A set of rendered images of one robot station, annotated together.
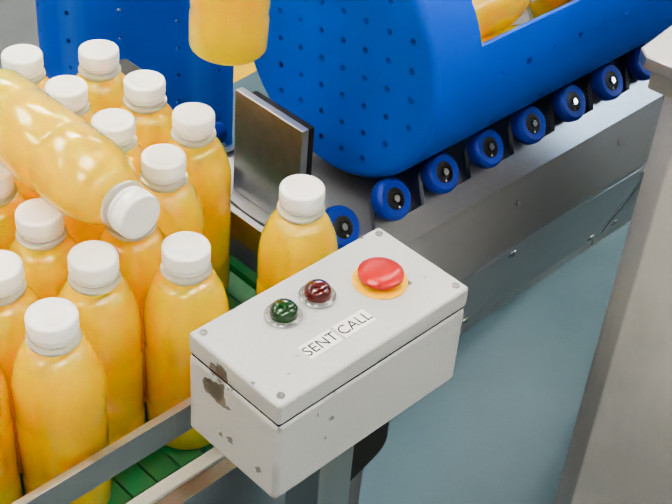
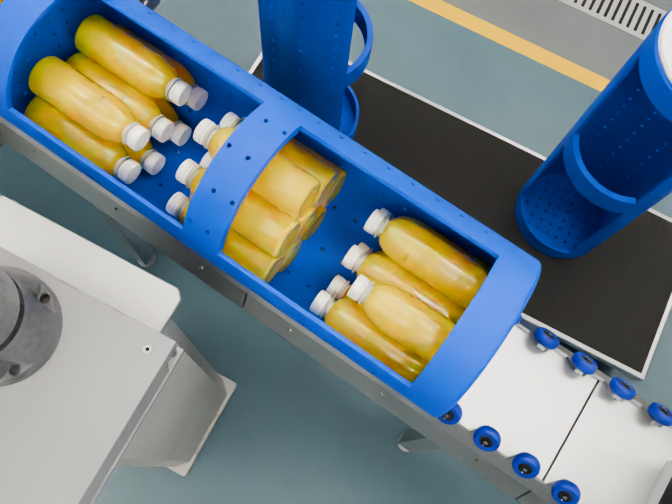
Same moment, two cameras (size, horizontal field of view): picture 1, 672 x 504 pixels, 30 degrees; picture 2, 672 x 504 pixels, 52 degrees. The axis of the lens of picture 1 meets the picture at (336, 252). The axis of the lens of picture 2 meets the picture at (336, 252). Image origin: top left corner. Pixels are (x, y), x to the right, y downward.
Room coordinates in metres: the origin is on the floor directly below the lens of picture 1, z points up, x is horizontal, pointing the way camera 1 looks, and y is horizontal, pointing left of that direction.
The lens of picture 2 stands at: (1.44, -0.71, 2.12)
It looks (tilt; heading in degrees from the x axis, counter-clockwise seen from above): 73 degrees down; 71
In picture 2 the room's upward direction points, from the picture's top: 11 degrees clockwise
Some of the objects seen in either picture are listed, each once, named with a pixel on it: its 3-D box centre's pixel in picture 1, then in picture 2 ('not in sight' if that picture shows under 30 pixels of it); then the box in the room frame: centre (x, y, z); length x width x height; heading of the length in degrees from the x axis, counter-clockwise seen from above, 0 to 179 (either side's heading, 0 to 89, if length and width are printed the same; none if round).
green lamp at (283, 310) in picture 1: (283, 310); not in sight; (0.70, 0.03, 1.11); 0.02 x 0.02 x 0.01
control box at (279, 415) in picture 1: (329, 355); not in sight; (0.71, 0.00, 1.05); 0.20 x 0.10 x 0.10; 137
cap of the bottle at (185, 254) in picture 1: (186, 254); not in sight; (0.76, 0.12, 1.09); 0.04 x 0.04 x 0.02
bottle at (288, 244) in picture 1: (296, 284); not in sight; (0.86, 0.03, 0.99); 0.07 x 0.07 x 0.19
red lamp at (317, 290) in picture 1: (317, 290); not in sight; (0.72, 0.01, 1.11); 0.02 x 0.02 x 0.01
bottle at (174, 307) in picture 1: (186, 346); not in sight; (0.77, 0.12, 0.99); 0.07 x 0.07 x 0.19
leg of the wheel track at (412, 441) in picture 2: not in sight; (426, 437); (1.78, -0.69, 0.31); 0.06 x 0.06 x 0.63; 47
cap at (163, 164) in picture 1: (163, 164); not in sight; (0.88, 0.16, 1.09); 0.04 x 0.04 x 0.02
